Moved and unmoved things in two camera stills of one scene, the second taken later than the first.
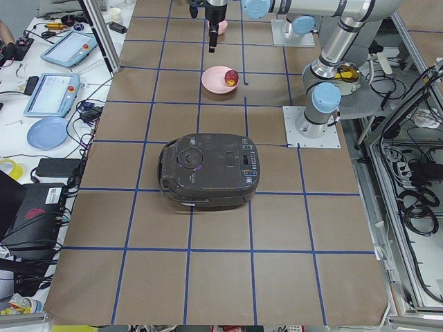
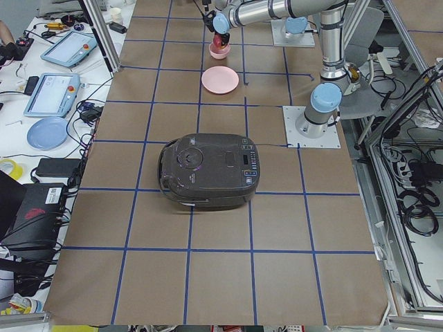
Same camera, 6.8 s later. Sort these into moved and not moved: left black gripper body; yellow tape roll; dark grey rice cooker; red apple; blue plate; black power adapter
Moved: left black gripper body; red apple
Not moved: blue plate; black power adapter; yellow tape roll; dark grey rice cooker
